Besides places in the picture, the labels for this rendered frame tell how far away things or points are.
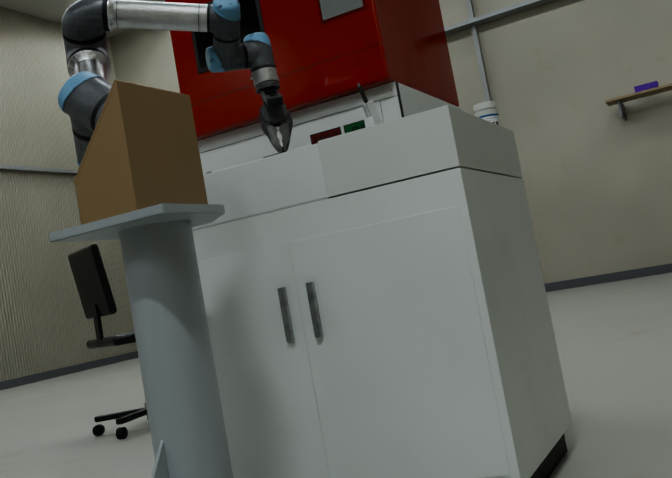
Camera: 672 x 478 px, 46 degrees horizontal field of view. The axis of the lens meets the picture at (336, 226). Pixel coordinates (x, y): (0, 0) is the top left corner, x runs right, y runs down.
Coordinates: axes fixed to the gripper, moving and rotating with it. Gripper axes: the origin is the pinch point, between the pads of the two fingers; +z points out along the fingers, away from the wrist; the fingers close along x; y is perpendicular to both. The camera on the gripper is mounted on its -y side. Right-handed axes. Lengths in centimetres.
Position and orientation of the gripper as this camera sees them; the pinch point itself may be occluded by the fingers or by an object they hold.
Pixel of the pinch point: (282, 149)
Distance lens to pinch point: 227.2
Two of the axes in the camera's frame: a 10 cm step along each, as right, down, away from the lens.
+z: 2.3, 9.7, -0.9
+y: -1.6, 1.3, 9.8
